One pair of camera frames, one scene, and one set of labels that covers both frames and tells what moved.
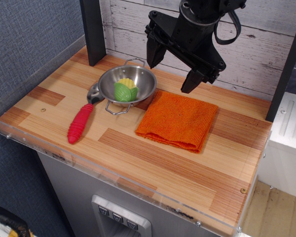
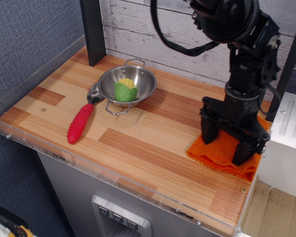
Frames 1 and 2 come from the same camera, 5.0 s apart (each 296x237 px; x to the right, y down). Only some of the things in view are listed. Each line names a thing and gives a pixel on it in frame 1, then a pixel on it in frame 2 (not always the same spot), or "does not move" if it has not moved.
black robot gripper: (188, 39) → (237, 117)
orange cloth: (177, 120) → (219, 154)
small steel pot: (134, 69) does not move
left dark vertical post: (93, 30) does not move
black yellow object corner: (19, 226) does not move
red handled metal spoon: (76, 129) does not move
